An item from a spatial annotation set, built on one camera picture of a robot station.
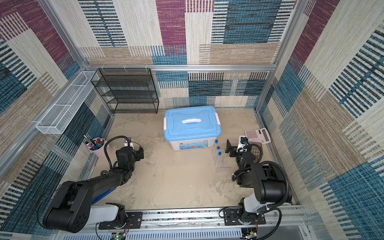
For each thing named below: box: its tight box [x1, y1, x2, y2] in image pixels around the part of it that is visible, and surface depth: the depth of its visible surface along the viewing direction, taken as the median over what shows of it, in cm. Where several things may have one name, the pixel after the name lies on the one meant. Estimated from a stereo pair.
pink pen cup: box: [87, 137, 106, 160], surface depth 91 cm
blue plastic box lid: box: [163, 106, 222, 141], surface depth 91 cm
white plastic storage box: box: [168, 136, 218, 151], surface depth 95 cm
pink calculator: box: [244, 127, 271, 144], surface depth 104 cm
